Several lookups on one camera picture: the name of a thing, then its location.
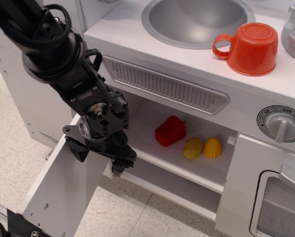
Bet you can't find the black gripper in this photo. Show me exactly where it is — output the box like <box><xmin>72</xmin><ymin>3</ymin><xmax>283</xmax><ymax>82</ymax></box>
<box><xmin>63</xmin><ymin>117</ymin><xmax>136</xmax><ymax>177</ymax></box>

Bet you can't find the white cabinet door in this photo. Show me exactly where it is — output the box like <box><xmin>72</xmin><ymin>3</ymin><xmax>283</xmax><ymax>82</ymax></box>
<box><xmin>16</xmin><ymin>137</ymin><xmax>110</xmax><ymax>237</ymax></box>

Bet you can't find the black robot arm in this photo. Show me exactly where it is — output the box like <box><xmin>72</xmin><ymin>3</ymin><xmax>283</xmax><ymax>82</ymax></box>
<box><xmin>0</xmin><ymin>0</ymin><xmax>136</xmax><ymax>176</ymax></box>

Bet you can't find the silver fridge emblem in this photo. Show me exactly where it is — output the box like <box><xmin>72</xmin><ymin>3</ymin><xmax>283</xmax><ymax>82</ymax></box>
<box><xmin>37</xmin><ymin>129</ymin><xmax>60</xmax><ymax>143</ymax></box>

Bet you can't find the white fridge door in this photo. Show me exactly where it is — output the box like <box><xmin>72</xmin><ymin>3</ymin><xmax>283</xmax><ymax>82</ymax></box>
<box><xmin>0</xmin><ymin>47</ymin><xmax>76</xmax><ymax>148</ymax></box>

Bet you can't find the red toy bell pepper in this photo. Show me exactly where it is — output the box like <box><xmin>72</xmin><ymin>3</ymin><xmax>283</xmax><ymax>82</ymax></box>
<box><xmin>155</xmin><ymin>116</ymin><xmax>186</xmax><ymax>147</ymax></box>

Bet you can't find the silver vent grille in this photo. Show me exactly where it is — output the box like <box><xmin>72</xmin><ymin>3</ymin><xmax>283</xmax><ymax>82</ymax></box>
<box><xmin>103</xmin><ymin>56</ymin><xmax>230</xmax><ymax>115</ymax></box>

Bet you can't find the yellow toy potato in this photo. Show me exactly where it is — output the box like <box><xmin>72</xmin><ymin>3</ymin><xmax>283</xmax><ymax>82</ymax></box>
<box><xmin>183</xmin><ymin>138</ymin><xmax>204</xmax><ymax>159</ymax></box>

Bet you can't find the yellow toy corn piece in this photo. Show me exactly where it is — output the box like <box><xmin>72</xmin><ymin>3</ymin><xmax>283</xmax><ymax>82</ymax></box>
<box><xmin>203</xmin><ymin>137</ymin><xmax>222</xmax><ymax>158</ymax></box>

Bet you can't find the white toy kitchen unit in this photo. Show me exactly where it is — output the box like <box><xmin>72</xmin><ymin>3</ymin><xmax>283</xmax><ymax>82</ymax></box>
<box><xmin>0</xmin><ymin>0</ymin><xmax>295</xmax><ymax>237</ymax></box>

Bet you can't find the silver sink bowl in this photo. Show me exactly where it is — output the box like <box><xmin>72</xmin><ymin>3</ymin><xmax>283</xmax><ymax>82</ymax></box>
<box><xmin>141</xmin><ymin>0</ymin><xmax>255</xmax><ymax>49</ymax></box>

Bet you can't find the oven door with window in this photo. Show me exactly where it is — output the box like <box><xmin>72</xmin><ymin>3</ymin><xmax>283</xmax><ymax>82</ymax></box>
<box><xmin>249</xmin><ymin>170</ymin><xmax>295</xmax><ymax>237</ymax></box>

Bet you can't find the silver timer knob dial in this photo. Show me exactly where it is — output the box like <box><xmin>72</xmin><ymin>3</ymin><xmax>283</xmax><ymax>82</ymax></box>
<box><xmin>256</xmin><ymin>105</ymin><xmax>295</xmax><ymax>143</ymax></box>

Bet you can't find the orange plastic cup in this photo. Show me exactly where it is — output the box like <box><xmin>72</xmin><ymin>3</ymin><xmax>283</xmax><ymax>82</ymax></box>
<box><xmin>212</xmin><ymin>22</ymin><xmax>278</xmax><ymax>77</ymax></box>

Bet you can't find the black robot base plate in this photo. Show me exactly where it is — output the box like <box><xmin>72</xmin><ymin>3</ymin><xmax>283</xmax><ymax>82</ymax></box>
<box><xmin>0</xmin><ymin>209</ymin><xmax>50</xmax><ymax>237</ymax></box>

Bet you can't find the silver oven handle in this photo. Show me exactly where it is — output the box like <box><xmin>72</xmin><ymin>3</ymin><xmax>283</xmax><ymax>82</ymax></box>
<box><xmin>278</xmin><ymin>164</ymin><xmax>295</xmax><ymax>190</ymax></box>

